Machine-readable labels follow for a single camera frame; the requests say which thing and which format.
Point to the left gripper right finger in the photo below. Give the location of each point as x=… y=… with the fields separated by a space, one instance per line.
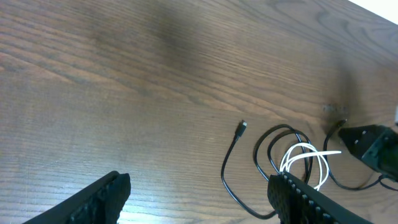
x=296 y=202

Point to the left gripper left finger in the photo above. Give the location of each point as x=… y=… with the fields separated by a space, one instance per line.
x=100 y=202

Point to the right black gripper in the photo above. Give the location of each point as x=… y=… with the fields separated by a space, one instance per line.
x=373 y=145

